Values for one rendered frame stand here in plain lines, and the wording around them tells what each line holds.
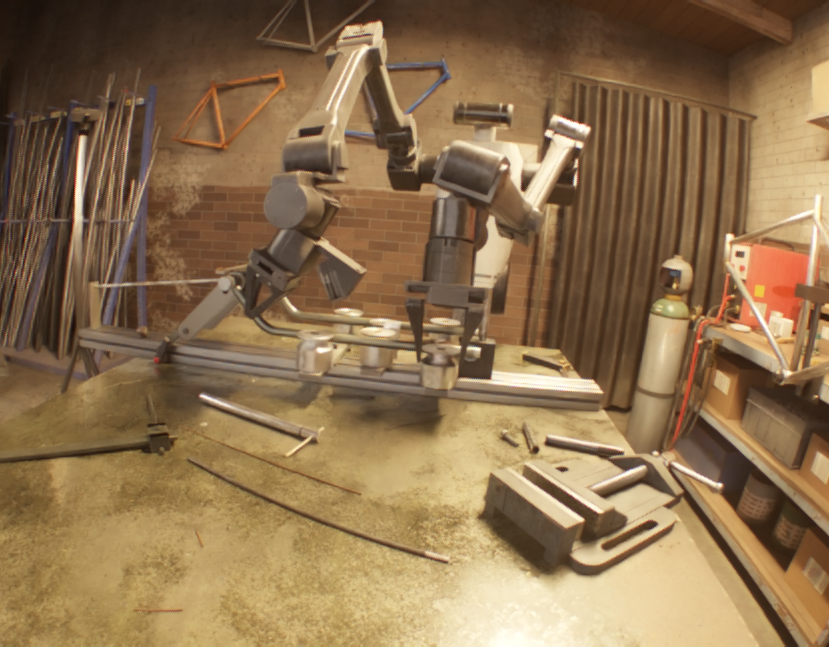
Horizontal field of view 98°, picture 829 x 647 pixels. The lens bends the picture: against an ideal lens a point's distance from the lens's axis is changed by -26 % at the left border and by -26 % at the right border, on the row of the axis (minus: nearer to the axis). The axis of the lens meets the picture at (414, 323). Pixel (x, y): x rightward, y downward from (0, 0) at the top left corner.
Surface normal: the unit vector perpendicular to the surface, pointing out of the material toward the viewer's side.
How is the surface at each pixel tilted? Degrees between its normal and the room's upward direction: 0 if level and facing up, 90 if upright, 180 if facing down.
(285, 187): 88
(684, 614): 0
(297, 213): 88
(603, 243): 90
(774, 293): 90
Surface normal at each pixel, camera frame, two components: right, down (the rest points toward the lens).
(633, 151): -0.82, 0.07
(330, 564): 0.08, -0.97
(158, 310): -0.10, 0.20
